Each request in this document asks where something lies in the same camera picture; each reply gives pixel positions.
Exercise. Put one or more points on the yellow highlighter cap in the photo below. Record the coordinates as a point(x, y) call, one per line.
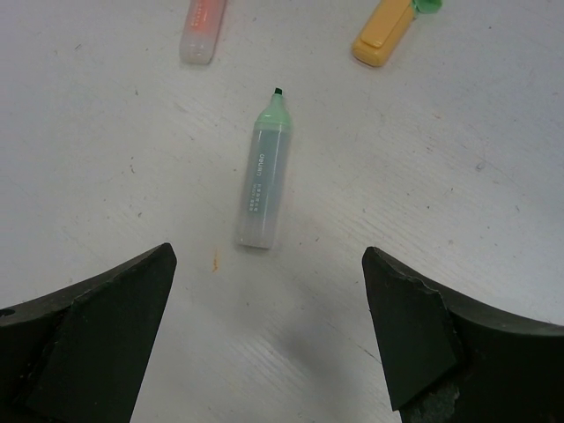
point(383, 31)

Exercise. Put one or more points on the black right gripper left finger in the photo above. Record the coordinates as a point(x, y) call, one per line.
point(79, 354)

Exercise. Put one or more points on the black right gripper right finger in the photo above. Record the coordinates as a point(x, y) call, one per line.
point(449, 358)

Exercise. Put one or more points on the orange pink highlighter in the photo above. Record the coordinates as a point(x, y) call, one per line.
point(201, 31)

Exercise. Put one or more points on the green highlighter cap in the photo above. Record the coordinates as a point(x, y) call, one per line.
point(426, 6)

